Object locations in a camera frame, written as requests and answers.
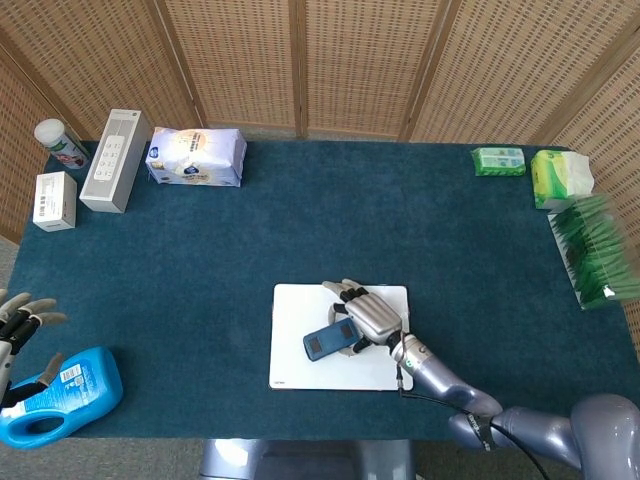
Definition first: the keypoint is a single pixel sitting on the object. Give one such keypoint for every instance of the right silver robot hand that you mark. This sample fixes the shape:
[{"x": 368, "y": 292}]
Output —
[{"x": 375, "y": 317}]

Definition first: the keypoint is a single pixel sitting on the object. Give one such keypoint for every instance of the clear box of green sachets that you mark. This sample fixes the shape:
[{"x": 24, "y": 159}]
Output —
[{"x": 595, "y": 250}]

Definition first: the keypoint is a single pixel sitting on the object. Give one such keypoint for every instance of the green wet wipes pack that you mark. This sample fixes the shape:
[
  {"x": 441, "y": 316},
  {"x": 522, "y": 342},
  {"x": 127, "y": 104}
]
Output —
[{"x": 500, "y": 161}]

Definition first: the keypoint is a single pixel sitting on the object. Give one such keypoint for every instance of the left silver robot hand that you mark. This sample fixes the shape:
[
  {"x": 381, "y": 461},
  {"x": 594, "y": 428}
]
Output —
[{"x": 5, "y": 360}]

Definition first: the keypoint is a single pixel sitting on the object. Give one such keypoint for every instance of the blue carpet table cover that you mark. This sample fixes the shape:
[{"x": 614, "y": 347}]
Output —
[{"x": 250, "y": 250}]

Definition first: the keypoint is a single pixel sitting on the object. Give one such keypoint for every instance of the white board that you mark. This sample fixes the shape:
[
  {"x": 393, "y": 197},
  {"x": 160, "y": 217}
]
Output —
[{"x": 295, "y": 370}]

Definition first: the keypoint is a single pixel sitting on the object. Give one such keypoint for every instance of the white purple tissue pack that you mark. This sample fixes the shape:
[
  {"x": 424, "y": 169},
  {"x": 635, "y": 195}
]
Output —
[{"x": 195, "y": 157}]

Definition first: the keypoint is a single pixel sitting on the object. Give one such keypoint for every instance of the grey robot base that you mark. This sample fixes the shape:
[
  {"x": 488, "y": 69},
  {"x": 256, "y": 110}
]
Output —
[{"x": 300, "y": 460}]

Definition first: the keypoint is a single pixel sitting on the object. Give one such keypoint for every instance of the wooden woven folding screen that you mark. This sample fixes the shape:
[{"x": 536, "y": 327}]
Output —
[{"x": 350, "y": 60}]

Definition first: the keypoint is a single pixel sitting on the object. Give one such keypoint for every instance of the white-capped cylindrical can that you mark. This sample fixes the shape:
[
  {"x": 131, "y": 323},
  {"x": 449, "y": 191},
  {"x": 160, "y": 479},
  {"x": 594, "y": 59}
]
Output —
[{"x": 67, "y": 152}]

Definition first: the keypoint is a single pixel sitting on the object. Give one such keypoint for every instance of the blue board eraser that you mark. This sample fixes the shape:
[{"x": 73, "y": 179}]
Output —
[{"x": 330, "y": 342}]

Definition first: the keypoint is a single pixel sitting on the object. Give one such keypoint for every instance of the long grey power strip box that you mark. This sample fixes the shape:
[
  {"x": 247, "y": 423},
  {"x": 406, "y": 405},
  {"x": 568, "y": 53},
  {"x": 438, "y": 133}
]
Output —
[{"x": 110, "y": 165}]

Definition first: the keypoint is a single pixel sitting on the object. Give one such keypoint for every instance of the green open tissue pack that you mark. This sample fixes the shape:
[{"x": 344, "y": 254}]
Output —
[{"x": 552, "y": 177}]

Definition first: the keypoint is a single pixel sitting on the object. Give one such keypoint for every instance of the blue detergent bottle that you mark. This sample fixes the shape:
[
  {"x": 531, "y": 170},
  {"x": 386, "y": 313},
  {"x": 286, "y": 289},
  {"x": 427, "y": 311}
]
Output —
[{"x": 95, "y": 385}]

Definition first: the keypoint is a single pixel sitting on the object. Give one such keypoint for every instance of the small white cardboard box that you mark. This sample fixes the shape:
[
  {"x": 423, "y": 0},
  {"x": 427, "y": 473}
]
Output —
[{"x": 55, "y": 200}]

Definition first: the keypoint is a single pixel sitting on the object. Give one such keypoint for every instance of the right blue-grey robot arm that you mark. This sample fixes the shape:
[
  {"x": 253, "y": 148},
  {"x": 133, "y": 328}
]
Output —
[{"x": 600, "y": 425}]

